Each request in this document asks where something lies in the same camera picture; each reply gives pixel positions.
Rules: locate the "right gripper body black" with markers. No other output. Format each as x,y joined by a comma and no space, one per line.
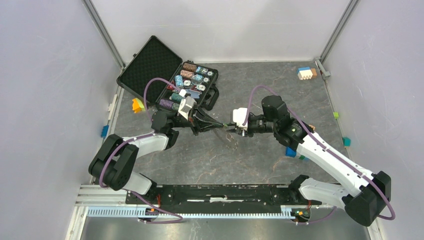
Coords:
259,124

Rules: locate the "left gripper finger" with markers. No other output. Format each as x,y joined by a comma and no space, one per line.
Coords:
210,127
208,121

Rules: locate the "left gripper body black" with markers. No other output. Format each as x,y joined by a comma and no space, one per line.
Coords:
195,125

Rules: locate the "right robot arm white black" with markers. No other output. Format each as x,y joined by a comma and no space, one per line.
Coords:
361,193

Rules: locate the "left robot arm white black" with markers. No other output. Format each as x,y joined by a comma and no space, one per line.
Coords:
113,164

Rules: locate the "blue white green brick stack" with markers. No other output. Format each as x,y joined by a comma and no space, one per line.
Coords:
293,154

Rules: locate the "black poker chip case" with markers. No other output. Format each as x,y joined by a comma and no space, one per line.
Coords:
151,75

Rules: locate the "orange yellow green brick stack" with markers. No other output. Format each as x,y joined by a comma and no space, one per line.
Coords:
138,106

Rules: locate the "blue white orange brick stack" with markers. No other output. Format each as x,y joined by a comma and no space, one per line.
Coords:
306,73

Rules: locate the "small teal block right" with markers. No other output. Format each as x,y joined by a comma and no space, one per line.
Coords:
346,141

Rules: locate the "small blue block left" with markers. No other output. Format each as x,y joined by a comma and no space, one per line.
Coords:
104,131

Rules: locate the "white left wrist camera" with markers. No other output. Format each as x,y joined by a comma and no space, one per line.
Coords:
186,106

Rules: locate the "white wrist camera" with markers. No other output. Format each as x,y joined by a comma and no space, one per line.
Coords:
238,117
186,106

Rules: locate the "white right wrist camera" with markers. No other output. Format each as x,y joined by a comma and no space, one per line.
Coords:
238,117

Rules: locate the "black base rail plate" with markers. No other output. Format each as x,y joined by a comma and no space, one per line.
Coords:
224,198

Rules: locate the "white toothed cable duct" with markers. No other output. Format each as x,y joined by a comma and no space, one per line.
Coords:
142,212

